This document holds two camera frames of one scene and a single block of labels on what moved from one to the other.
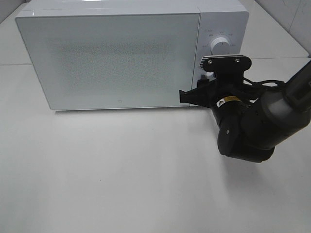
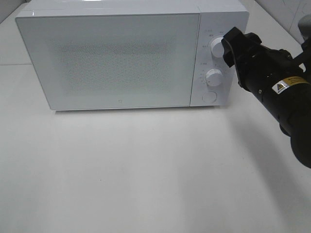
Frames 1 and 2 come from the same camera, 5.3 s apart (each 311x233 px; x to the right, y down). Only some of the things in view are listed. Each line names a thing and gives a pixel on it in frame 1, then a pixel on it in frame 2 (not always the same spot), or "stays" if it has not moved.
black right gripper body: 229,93 → 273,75
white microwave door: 112,61 stays
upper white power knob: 220,46 stays
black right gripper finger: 202,96 → 243,45
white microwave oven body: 125,54 stays
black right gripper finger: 204,82 → 228,55
